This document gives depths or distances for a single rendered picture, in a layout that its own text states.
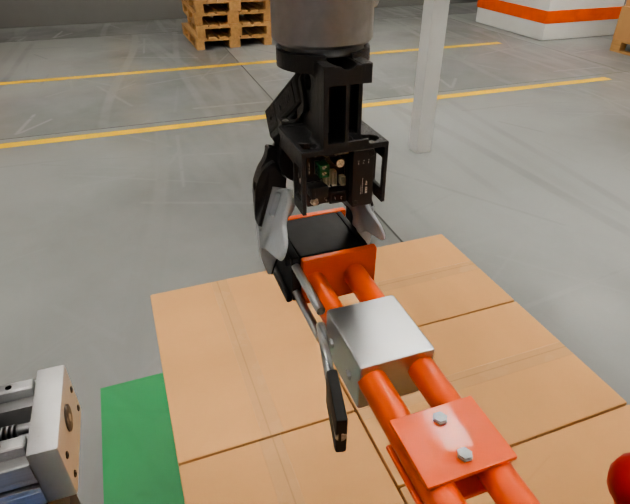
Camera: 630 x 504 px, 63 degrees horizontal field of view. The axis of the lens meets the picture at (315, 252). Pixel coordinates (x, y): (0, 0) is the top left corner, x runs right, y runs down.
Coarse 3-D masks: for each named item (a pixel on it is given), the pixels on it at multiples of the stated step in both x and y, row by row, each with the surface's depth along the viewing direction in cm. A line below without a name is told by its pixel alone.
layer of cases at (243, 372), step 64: (384, 256) 169; (448, 256) 169; (192, 320) 142; (256, 320) 142; (320, 320) 142; (448, 320) 142; (512, 320) 142; (192, 384) 123; (256, 384) 123; (320, 384) 123; (512, 384) 123; (576, 384) 123; (192, 448) 108; (256, 448) 108; (320, 448) 108; (384, 448) 108; (512, 448) 108; (576, 448) 108
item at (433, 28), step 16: (432, 0) 324; (448, 0) 326; (432, 16) 328; (432, 32) 333; (432, 48) 339; (432, 64) 345; (416, 80) 359; (432, 80) 352; (416, 96) 363; (432, 96) 358; (416, 112) 367; (432, 112) 365; (416, 128) 372; (432, 128) 372; (416, 144) 376
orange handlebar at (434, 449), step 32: (320, 288) 45; (352, 288) 47; (384, 384) 36; (416, 384) 38; (448, 384) 36; (384, 416) 34; (416, 416) 33; (448, 416) 33; (480, 416) 33; (416, 448) 31; (448, 448) 31; (480, 448) 31; (416, 480) 31; (448, 480) 30; (480, 480) 32; (512, 480) 30
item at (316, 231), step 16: (336, 208) 54; (288, 224) 51; (304, 224) 51; (320, 224) 51; (336, 224) 51; (304, 240) 49; (320, 240) 49; (336, 240) 49; (352, 240) 49; (304, 256) 47; (320, 256) 47; (336, 256) 47; (352, 256) 48; (368, 256) 48; (304, 272) 47; (320, 272) 47; (336, 272) 48; (368, 272) 49; (336, 288) 49
